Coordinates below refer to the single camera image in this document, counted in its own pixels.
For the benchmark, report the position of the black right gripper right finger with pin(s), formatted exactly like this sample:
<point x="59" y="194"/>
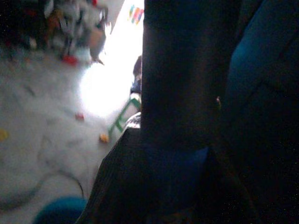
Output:
<point x="261" y="182"/>

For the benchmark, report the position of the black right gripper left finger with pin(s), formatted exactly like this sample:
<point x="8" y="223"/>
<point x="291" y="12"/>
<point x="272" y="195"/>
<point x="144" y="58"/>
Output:
<point x="130" y="177"/>

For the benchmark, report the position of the yellow toy brick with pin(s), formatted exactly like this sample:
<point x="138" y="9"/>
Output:
<point x="3" y="135"/>
<point x="104" y="137"/>

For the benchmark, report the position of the blue round object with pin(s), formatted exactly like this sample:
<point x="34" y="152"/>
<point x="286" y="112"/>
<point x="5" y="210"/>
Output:
<point x="60" y="211"/>

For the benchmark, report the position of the red toy brick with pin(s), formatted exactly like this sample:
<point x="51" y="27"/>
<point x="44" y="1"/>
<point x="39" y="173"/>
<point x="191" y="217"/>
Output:
<point x="79" y="116"/>

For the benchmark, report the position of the dark-haired person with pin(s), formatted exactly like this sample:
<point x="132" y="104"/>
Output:
<point x="137" y="74"/>

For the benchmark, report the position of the blue plastic dustpan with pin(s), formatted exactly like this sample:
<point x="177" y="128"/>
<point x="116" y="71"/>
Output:
<point x="261" y="51"/>

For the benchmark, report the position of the red toy car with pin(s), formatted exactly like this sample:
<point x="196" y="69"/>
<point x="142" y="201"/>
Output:
<point x="69" y="59"/>

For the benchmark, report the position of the colourful paper banner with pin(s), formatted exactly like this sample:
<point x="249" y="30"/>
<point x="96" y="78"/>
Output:
<point x="136" y="14"/>

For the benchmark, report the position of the pile of mixed toys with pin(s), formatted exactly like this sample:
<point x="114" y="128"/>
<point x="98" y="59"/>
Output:
<point x="60" y="25"/>

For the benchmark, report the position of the green frame chair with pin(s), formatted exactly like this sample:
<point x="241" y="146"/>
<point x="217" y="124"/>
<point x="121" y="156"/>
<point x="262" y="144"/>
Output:
<point x="123" y="116"/>

